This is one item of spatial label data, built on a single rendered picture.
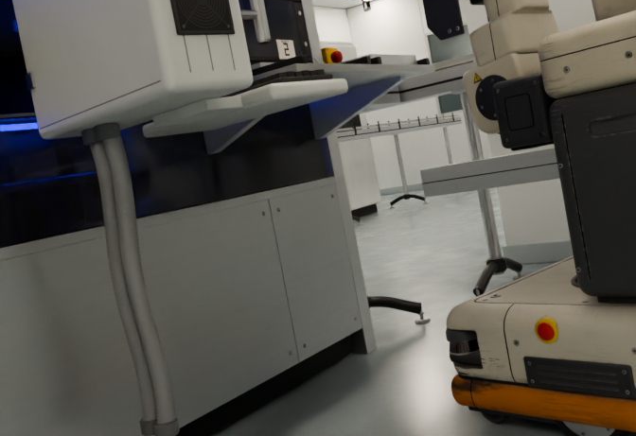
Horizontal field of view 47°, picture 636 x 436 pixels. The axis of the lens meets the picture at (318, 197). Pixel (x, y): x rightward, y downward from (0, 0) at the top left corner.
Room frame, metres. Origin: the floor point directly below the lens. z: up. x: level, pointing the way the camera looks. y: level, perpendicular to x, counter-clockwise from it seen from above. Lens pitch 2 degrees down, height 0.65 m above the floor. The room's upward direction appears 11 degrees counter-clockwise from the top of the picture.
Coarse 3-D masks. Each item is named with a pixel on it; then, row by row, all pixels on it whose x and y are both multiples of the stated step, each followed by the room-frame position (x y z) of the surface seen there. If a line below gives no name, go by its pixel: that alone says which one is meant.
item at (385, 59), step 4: (364, 56) 1.99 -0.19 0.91; (368, 56) 1.99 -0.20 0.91; (372, 56) 1.99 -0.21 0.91; (376, 56) 2.01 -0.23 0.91; (380, 56) 2.03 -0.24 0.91; (384, 56) 2.04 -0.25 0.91; (388, 56) 2.06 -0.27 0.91; (392, 56) 2.08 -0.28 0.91; (396, 56) 2.10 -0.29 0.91; (400, 56) 2.12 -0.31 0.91; (404, 56) 2.14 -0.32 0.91; (408, 56) 2.15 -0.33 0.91; (412, 56) 2.17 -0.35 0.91; (348, 60) 2.02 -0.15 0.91; (352, 60) 2.02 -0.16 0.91; (384, 60) 2.04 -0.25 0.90; (388, 60) 2.06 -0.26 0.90; (392, 60) 2.08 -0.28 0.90; (396, 60) 2.09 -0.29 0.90; (400, 60) 2.12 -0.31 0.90; (404, 60) 2.13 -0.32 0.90; (408, 60) 2.15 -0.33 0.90; (412, 60) 2.17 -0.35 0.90
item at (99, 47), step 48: (48, 0) 1.39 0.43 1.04; (96, 0) 1.27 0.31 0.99; (144, 0) 1.17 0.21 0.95; (192, 0) 1.20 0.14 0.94; (48, 48) 1.42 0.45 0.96; (96, 48) 1.29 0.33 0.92; (144, 48) 1.18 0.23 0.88; (192, 48) 1.19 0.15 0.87; (240, 48) 1.26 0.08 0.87; (48, 96) 1.45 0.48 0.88; (96, 96) 1.32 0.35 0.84; (144, 96) 1.21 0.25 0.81; (192, 96) 1.25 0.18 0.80
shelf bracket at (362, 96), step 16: (384, 80) 2.19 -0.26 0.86; (400, 80) 2.17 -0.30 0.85; (336, 96) 2.29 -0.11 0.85; (352, 96) 2.26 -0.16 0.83; (368, 96) 2.23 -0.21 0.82; (320, 112) 2.33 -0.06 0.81; (336, 112) 2.30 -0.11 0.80; (352, 112) 2.27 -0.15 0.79; (320, 128) 2.34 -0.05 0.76; (336, 128) 2.32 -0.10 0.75
